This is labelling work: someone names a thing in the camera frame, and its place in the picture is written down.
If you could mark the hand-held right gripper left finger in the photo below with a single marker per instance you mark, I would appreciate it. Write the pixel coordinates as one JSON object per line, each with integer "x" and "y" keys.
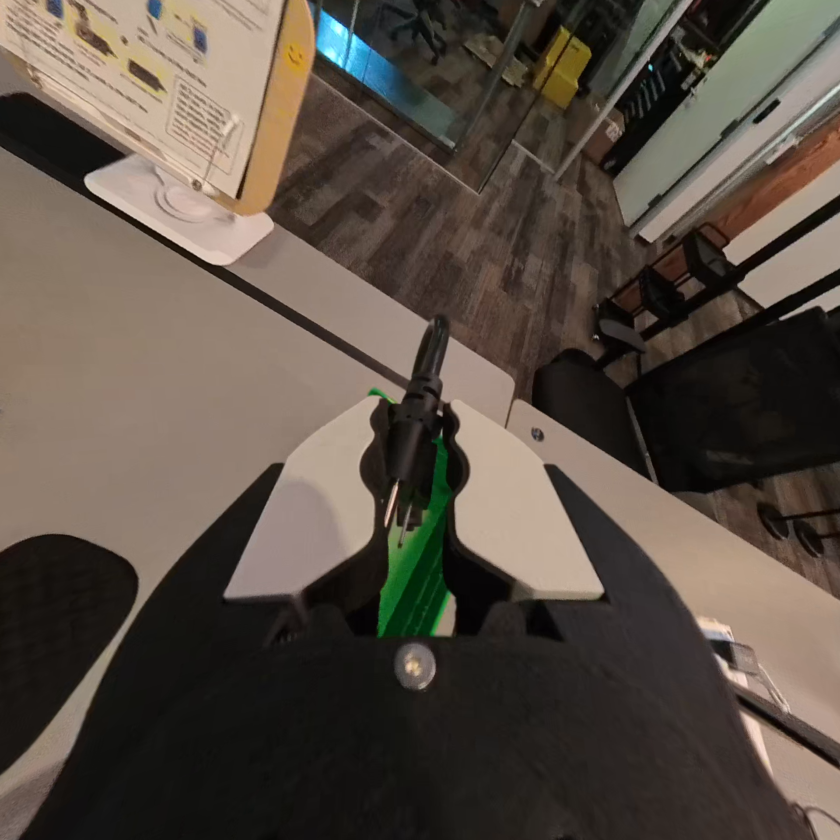
{"x": 308, "y": 518}

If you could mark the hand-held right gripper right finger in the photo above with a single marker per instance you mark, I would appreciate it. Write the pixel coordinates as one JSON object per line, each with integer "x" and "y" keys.
{"x": 525, "y": 525}

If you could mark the green plastic bin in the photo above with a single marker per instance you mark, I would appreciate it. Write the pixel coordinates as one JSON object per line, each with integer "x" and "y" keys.
{"x": 413, "y": 590}

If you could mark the small white device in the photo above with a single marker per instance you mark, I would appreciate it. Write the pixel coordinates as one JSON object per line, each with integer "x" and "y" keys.
{"x": 722, "y": 646}

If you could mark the black mesh office chair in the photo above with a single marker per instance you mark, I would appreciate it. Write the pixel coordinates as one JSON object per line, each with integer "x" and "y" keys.
{"x": 735, "y": 407}

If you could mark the cardboard box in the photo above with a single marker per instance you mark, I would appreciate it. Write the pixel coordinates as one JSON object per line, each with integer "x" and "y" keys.
{"x": 597, "y": 131}

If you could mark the yellow container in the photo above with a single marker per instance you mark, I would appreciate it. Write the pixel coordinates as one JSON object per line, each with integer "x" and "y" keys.
{"x": 563, "y": 65}

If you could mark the instruction sign on white stand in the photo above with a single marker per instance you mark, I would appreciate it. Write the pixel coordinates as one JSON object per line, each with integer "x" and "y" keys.
{"x": 131, "y": 65}

